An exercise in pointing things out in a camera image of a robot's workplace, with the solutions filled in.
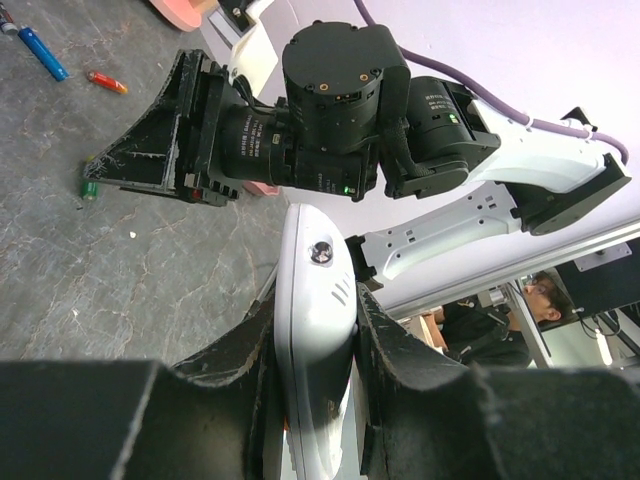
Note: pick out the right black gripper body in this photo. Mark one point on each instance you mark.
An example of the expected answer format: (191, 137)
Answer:
(205, 96)

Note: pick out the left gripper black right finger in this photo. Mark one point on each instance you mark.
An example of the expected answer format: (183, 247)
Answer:
(421, 415)

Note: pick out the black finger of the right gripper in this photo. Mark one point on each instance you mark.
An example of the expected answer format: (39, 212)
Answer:
(147, 157)

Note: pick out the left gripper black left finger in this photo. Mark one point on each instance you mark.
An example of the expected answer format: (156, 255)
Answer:
(213, 415)

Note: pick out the white remote control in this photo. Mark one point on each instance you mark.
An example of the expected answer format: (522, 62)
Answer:
(314, 327)

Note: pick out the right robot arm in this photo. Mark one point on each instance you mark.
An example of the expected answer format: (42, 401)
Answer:
(335, 112)

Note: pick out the green battery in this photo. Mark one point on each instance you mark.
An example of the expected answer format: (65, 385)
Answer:
(89, 191)

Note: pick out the pink three-tier shelf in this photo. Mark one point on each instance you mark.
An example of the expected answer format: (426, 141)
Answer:
(185, 15)

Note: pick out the person in black shirt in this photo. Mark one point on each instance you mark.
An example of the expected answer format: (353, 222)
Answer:
(471, 334)

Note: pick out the pink dotted plate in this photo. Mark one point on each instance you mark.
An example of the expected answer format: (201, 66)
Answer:
(261, 189)

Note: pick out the blue battery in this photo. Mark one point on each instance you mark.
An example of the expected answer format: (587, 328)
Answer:
(43, 54)

